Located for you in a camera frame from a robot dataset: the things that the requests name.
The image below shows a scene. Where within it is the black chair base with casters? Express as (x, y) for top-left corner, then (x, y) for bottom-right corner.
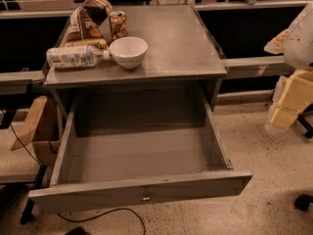
(294, 114), (313, 212)

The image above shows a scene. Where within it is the open grey top drawer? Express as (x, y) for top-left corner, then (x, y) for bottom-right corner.
(28, 87), (253, 215)

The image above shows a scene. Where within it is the black metal stand leg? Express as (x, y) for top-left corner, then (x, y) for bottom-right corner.
(20, 164), (48, 226)

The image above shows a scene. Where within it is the brown chip bag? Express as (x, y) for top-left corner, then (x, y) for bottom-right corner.
(66, 0), (112, 50)

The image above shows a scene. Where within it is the brown cardboard box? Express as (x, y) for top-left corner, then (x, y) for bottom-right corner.
(11, 96), (60, 166)

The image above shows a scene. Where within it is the white ceramic bowl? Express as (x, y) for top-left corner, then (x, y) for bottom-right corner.
(110, 36), (148, 69)

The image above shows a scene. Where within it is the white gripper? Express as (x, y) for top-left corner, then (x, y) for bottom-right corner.
(264, 29), (313, 135)

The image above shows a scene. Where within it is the clear plastic bottle lying down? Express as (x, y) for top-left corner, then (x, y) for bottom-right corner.
(46, 46), (111, 70)

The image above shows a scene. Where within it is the small metal drawer knob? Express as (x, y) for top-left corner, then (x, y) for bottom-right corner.
(141, 191), (151, 202)

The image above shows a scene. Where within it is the black floor cable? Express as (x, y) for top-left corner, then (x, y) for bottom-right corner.
(57, 207), (147, 235)

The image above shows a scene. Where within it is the orange patterned drink can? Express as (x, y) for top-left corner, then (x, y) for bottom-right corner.
(109, 11), (127, 40)

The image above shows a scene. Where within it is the grey cabinet with flat top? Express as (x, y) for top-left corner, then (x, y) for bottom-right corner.
(43, 4), (229, 139)

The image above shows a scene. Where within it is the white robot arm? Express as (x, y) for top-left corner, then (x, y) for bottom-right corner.
(264, 2), (313, 134)

